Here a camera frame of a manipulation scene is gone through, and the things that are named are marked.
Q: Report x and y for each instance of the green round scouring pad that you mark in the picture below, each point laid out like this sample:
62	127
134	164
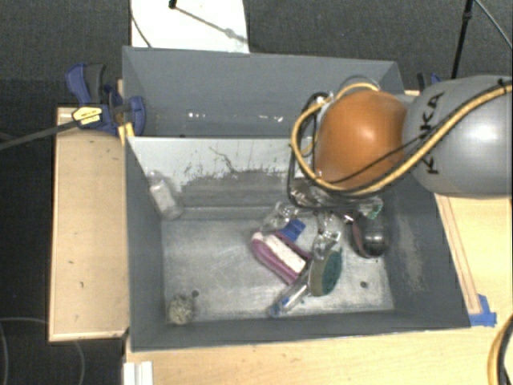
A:
328	275

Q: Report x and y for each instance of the pale wood board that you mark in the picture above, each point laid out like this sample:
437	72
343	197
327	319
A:
90	235

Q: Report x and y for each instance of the blue block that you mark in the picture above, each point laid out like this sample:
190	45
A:
293	229

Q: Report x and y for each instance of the speckled grey ball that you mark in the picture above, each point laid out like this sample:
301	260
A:
181	310

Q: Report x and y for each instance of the black oval object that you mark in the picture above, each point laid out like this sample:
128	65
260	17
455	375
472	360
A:
373	237

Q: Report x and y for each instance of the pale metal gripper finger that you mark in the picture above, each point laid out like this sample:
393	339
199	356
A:
325	245
329	223

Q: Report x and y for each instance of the grey metal bin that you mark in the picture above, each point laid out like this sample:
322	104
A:
224	263

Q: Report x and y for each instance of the clear plastic bottle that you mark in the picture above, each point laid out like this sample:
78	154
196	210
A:
163	197

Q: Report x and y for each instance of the blue and silver pen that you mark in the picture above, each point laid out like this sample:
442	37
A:
290	297

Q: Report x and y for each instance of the purple and white brush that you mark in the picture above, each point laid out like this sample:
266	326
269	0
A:
280	257

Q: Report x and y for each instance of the clear glass object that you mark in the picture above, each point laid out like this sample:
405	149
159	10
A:
278	217

